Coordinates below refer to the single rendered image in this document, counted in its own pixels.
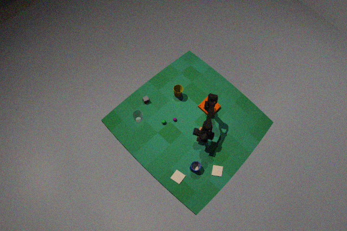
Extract yellow cup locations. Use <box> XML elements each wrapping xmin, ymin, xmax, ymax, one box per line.
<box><xmin>173</xmin><ymin>85</ymin><xmax>183</xmax><ymax>97</ymax></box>

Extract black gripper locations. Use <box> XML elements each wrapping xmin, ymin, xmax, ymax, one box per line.
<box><xmin>193</xmin><ymin>128</ymin><xmax>214</xmax><ymax>140</ymax></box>

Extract beige flat square tile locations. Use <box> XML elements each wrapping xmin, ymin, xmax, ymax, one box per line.
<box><xmin>170</xmin><ymin>170</ymin><xmax>186</xmax><ymax>184</ymax></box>
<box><xmin>211</xmin><ymin>165</ymin><xmax>223</xmax><ymax>177</ymax></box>

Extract blue mug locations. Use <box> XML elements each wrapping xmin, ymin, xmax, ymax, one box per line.
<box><xmin>190</xmin><ymin>161</ymin><xmax>201</xmax><ymax>172</ymax></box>

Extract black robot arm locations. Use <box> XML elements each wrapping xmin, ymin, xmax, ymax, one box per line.
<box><xmin>199</xmin><ymin>93</ymin><xmax>218</xmax><ymax>143</ymax></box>

